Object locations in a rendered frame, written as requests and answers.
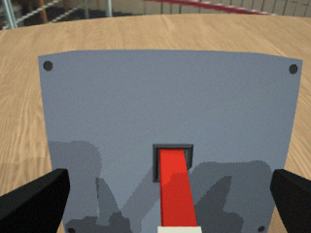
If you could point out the grey sloped panel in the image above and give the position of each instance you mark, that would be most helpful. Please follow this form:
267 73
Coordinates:
108 112

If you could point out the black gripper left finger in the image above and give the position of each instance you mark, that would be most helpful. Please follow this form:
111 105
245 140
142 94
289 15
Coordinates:
36 207

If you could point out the red peg with white band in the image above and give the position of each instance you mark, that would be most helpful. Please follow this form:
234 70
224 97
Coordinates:
176 203

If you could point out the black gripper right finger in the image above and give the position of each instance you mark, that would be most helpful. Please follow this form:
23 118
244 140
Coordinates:
292 194

